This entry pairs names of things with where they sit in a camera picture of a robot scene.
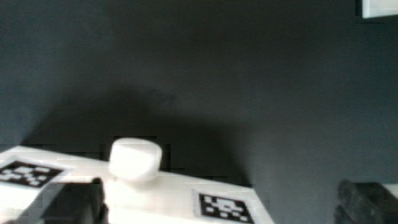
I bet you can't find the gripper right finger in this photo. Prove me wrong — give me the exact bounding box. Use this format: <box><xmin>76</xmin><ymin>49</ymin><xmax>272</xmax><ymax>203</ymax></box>
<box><xmin>334</xmin><ymin>180</ymin><xmax>398</xmax><ymax>224</ymax></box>

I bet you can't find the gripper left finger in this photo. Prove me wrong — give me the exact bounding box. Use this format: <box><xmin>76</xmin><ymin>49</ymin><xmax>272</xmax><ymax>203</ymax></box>
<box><xmin>42</xmin><ymin>178</ymin><xmax>108</xmax><ymax>224</ymax></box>

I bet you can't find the white front drawer tray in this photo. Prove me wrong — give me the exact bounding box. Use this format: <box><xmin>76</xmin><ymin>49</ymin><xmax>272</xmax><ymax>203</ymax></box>
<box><xmin>0</xmin><ymin>138</ymin><xmax>273</xmax><ymax>224</ymax></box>

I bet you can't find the white U-shaped fence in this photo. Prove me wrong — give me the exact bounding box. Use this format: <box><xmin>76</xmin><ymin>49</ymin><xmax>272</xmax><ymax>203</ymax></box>
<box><xmin>362</xmin><ymin>0</ymin><xmax>398</xmax><ymax>18</ymax></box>

